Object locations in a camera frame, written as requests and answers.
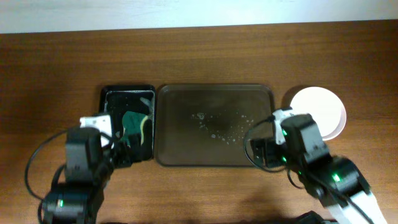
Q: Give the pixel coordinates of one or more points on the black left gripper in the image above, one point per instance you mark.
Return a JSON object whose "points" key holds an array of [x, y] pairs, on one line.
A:
{"points": [[125, 149]]}

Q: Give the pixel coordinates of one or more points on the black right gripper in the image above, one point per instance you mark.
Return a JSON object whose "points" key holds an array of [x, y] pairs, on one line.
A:
{"points": [[259, 152]]}

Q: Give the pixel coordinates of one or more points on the yellow green sponge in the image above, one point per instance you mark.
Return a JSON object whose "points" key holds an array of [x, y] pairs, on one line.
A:
{"points": [[133, 123]]}

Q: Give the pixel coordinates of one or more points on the pink plate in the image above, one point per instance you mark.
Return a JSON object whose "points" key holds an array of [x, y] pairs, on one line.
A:
{"points": [[325, 107]]}

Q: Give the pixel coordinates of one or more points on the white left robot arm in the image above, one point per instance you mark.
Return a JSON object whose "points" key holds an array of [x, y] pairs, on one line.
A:
{"points": [[77, 188]]}

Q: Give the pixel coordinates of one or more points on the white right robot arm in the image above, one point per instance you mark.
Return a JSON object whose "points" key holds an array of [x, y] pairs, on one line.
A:
{"points": [[297, 147]]}

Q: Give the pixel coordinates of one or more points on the black sponge tray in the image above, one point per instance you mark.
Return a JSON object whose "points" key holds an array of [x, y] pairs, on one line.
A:
{"points": [[116, 100]]}

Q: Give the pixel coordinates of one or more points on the dark brown serving tray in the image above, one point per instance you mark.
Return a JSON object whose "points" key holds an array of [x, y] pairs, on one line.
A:
{"points": [[203, 125]]}

